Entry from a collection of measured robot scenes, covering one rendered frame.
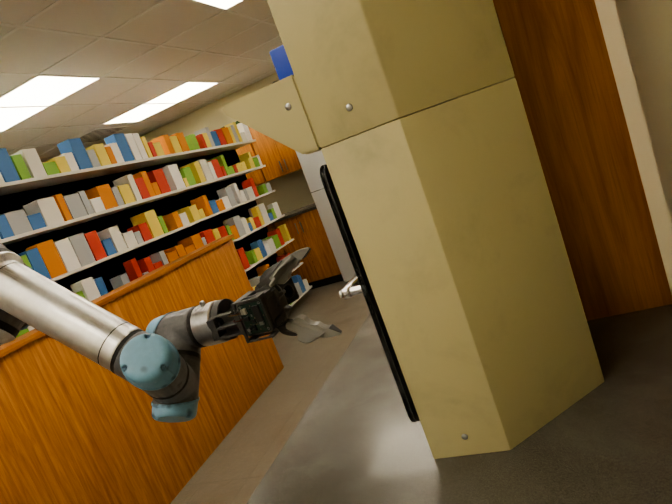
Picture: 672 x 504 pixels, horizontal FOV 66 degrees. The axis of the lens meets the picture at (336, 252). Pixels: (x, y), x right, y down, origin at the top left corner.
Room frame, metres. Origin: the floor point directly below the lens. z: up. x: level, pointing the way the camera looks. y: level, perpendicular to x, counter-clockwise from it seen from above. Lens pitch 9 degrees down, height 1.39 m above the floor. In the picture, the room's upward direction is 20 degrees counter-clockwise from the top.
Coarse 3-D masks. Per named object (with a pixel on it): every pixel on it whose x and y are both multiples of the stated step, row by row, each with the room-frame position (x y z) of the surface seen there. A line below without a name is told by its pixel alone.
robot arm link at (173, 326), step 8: (176, 312) 0.92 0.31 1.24; (184, 312) 0.90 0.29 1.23; (152, 320) 0.94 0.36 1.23; (160, 320) 0.92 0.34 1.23; (168, 320) 0.91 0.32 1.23; (176, 320) 0.89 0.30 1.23; (184, 320) 0.88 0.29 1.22; (152, 328) 0.91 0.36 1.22; (160, 328) 0.90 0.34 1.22; (168, 328) 0.89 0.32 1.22; (176, 328) 0.89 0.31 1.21; (184, 328) 0.88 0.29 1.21; (168, 336) 0.89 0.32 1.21; (176, 336) 0.88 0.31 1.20; (184, 336) 0.88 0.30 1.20; (192, 336) 0.87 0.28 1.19; (176, 344) 0.87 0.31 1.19; (184, 344) 0.88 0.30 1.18; (192, 344) 0.88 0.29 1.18; (200, 344) 0.88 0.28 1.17; (200, 352) 0.90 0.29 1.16
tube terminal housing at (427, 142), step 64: (320, 0) 0.66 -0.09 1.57; (384, 0) 0.66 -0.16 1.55; (448, 0) 0.69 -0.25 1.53; (320, 64) 0.67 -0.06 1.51; (384, 64) 0.65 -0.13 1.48; (448, 64) 0.68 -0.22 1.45; (320, 128) 0.68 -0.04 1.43; (384, 128) 0.65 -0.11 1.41; (448, 128) 0.67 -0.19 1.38; (512, 128) 0.71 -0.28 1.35; (384, 192) 0.66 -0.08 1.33; (448, 192) 0.66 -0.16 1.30; (512, 192) 0.70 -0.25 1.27; (384, 256) 0.68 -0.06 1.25; (448, 256) 0.65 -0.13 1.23; (512, 256) 0.69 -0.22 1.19; (384, 320) 0.69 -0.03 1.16; (448, 320) 0.66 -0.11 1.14; (512, 320) 0.67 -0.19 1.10; (576, 320) 0.71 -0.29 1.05; (448, 384) 0.67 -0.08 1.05; (512, 384) 0.66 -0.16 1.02; (576, 384) 0.70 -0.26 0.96; (448, 448) 0.68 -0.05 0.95; (512, 448) 0.65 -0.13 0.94
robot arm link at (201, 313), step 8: (200, 304) 0.90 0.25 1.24; (208, 304) 0.89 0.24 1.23; (192, 312) 0.89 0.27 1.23; (200, 312) 0.88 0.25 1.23; (208, 312) 0.87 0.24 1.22; (192, 320) 0.88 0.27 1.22; (200, 320) 0.87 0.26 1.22; (192, 328) 0.87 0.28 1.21; (200, 328) 0.86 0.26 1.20; (208, 328) 0.86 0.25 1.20; (200, 336) 0.87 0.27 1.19; (208, 336) 0.86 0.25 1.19; (208, 344) 0.88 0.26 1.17
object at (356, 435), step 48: (624, 336) 0.83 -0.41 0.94; (336, 384) 1.07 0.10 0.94; (384, 384) 0.98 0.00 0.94; (624, 384) 0.70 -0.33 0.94; (336, 432) 0.87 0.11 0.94; (384, 432) 0.81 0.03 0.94; (576, 432) 0.63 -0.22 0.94; (624, 432) 0.60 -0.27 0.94; (288, 480) 0.77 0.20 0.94; (336, 480) 0.72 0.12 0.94; (384, 480) 0.68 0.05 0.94; (432, 480) 0.64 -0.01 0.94; (480, 480) 0.61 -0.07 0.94; (528, 480) 0.58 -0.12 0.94; (576, 480) 0.55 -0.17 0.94; (624, 480) 0.52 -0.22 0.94
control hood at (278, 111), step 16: (288, 80) 0.69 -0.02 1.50; (256, 96) 0.71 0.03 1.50; (272, 96) 0.70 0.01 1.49; (288, 96) 0.69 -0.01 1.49; (224, 112) 0.73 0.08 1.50; (240, 112) 0.72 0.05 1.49; (256, 112) 0.71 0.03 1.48; (272, 112) 0.71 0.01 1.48; (288, 112) 0.70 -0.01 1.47; (304, 112) 0.69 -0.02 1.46; (256, 128) 0.72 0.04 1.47; (272, 128) 0.71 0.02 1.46; (288, 128) 0.70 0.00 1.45; (304, 128) 0.69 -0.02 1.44; (288, 144) 0.70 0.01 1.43; (304, 144) 0.70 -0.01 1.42
